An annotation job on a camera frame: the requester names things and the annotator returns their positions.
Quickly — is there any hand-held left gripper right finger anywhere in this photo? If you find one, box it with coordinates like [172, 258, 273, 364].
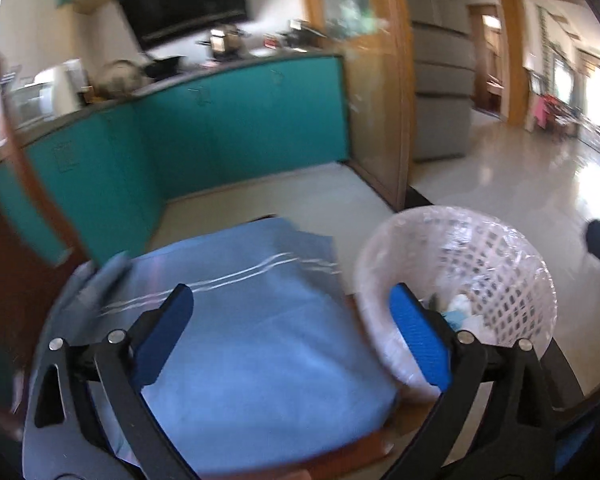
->
[380, 282, 558, 480]

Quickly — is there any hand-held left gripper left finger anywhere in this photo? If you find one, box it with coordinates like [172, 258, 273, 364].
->
[22, 283, 201, 480]

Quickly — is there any white mesh wastebasket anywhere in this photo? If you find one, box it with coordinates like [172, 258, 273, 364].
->
[352, 205, 557, 403]

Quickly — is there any blue striped cloth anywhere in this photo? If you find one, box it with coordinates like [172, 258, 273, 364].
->
[40, 216, 398, 478]

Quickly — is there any pink cloth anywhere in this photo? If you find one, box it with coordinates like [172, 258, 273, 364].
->
[530, 95, 553, 131]

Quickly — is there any carved wooden chair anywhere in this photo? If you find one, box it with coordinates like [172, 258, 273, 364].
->
[0, 47, 443, 480]

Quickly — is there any grey refrigerator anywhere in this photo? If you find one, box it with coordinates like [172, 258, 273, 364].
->
[400, 0, 476, 162]

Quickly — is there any wooden framed glass door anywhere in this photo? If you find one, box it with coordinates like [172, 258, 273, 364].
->
[295, 0, 413, 211]

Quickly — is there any round steel lid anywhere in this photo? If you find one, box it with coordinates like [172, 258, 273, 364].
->
[92, 59, 143, 98]

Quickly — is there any white countertop appliance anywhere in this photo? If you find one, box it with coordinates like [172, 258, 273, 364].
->
[55, 59, 88, 111]

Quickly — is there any black wok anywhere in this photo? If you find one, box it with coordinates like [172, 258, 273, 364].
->
[145, 55, 186, 78]

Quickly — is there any stainless steel pot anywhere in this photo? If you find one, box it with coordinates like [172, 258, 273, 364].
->
[207, 24, 246, 58]

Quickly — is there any black frying pan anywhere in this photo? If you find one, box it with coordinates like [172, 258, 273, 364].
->
[287, 20, 326, 43]

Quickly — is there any black range hood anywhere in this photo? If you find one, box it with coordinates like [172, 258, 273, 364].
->
[116, 0, 248, 52]

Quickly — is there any wooden door frame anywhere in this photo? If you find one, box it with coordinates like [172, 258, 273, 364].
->
[467, 0, 528, 126]

